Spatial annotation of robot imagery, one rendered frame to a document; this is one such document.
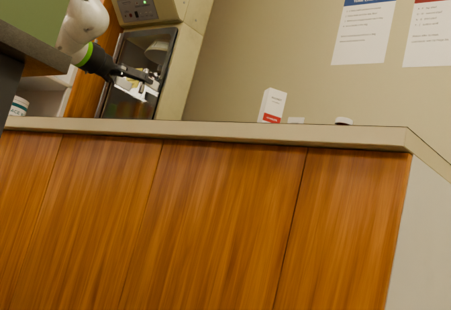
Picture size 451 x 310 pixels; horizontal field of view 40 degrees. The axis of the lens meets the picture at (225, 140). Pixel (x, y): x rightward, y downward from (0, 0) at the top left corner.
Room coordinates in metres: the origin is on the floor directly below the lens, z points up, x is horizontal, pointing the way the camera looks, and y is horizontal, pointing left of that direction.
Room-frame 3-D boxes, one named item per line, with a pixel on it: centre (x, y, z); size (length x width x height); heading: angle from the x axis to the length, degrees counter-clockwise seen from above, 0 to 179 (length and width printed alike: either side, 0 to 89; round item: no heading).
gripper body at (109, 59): (1.93, 0.43, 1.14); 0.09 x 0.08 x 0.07; 138
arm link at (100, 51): (1.87, 0.48, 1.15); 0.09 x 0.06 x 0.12; 48
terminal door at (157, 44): (2.15, 0.37, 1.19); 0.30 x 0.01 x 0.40; 48
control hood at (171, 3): (2.11, 0.40, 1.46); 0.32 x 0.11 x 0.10; 48
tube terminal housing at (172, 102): (2.25, 0.28, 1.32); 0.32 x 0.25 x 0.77; 48
